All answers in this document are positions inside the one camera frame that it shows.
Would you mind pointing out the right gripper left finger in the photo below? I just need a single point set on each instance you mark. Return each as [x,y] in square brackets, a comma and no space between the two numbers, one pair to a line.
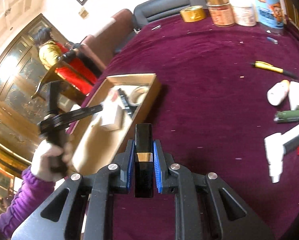
[82,207]

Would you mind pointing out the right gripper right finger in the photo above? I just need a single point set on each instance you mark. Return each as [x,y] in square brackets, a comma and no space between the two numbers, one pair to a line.
[205,206]

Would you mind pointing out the black gold lipstick case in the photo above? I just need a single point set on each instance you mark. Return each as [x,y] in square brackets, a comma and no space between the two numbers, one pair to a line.
[144,161]

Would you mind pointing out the white glue tube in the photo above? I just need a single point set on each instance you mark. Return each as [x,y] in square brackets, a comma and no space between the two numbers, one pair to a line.
[274,150]

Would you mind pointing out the white bottle orange cap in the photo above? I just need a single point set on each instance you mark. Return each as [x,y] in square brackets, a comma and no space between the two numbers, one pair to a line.
[277,93]

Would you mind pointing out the black marker white caps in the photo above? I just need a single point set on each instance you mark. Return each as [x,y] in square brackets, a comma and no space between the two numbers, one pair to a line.
[129,109]

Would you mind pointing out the purple sleeve left forearm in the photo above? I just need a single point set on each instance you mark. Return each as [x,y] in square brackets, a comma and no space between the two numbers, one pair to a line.
[37,185]

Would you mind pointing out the left hand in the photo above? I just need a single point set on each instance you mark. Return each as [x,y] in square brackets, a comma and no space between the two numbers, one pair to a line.
[41,162]

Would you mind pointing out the cardboard box tray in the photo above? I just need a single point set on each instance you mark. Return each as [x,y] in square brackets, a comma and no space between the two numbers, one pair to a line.
[98,138]

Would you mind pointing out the person in yellow red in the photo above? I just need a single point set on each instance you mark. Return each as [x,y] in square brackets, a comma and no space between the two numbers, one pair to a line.
[65,60]

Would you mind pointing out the brown wooden chair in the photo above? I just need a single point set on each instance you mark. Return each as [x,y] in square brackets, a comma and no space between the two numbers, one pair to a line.
[110,39]

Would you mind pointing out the purple tablecloth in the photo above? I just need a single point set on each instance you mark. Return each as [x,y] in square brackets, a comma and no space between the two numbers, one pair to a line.
[212,112]

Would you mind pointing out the white charger plug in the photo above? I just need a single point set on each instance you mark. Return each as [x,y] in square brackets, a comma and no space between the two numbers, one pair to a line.
[293,95]

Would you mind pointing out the small clear tube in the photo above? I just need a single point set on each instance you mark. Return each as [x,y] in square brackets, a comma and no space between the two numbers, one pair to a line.
[156,28]

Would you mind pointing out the yellow black pen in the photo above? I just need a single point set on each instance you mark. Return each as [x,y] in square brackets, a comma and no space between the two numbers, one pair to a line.
[270,67]

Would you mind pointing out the grey leather sofa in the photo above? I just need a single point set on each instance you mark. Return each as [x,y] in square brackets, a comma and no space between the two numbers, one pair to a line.
[155,10]

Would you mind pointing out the small blue clear lighter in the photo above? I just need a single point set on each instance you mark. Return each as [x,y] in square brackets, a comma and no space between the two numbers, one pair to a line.
[274,41]

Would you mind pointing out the yellow tape roll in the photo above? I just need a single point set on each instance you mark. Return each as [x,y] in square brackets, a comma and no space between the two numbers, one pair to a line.
[193,14]

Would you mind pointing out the glass jar orange label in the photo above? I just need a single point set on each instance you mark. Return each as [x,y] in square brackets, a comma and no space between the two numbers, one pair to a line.
[221,14]

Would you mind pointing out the white plastic jar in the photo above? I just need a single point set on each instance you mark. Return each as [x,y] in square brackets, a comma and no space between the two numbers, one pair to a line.
[243,11]

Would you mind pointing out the blue label snack jar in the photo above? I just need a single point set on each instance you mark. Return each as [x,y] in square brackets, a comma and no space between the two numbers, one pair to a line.
[271,15]

